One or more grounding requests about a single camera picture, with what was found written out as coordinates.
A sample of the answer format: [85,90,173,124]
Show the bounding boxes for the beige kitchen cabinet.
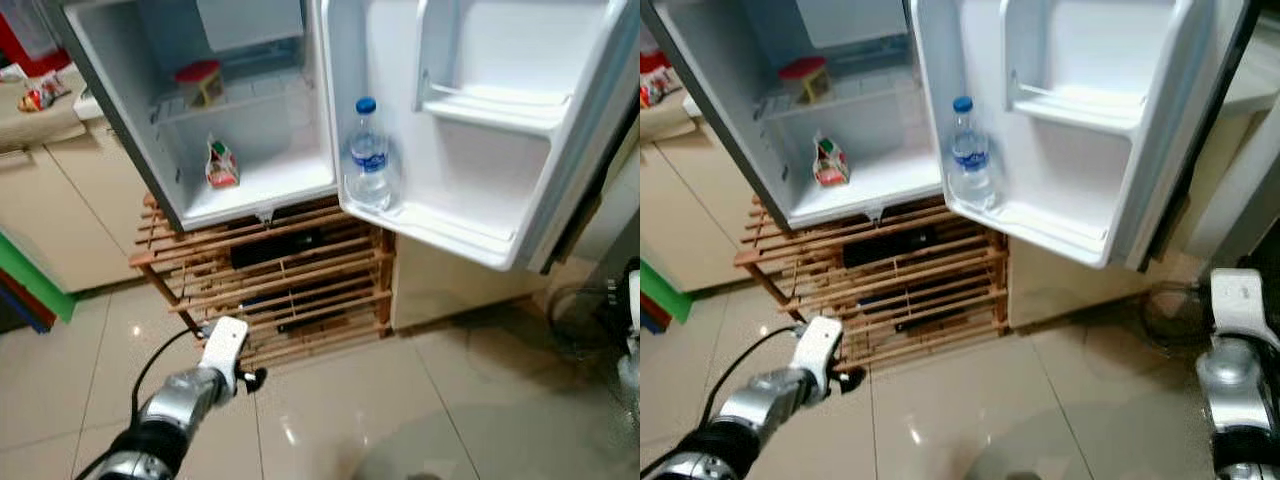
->
[640,130,776,292]
[0,120,166,294]

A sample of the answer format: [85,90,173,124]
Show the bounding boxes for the colourful bag of walnuts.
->
[640,68,674,109]
[18,72,73,113]

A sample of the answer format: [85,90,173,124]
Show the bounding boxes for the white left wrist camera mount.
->
[792,316,844,394]
[198,316,251,396]

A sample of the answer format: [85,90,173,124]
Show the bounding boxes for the wooden wine rack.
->
[130,195,397,367]
[735,195,1009,367]

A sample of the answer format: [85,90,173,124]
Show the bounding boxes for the dark round wire basket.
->
[1140,280,1217,353]

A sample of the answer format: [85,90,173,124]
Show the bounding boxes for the red white carton green cap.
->
[812,132,852,188]
[205,135,242,190]

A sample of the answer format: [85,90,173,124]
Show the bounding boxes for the beige linen cloth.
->
[0,65,89,151]
[640,95,691,143]

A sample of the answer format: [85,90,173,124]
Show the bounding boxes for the dark grey mini fridge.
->
[645,0,946,231]
[45,0,341,233]

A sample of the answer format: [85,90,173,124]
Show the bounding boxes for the green plastic bin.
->
[0,230,77,323]
[640,260,695,323]

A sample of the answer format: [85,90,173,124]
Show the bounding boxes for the white lined fridge door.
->
[910,0,1263,271]
[320,0,641,273]

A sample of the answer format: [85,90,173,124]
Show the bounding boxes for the clear water bottle blue cap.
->
[348,97,394,211]
[947,96,994,209]

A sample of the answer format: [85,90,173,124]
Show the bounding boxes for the jar with red lid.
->
[175,60,224,108]
[779,57,830,105]

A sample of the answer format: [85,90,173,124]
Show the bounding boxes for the pale freezer compartment flap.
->
[195,0,306,53]
[795,0,909,49]

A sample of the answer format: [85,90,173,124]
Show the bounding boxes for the clear fridge shelf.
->
[150,75,323,127]
[755,73,917,123]

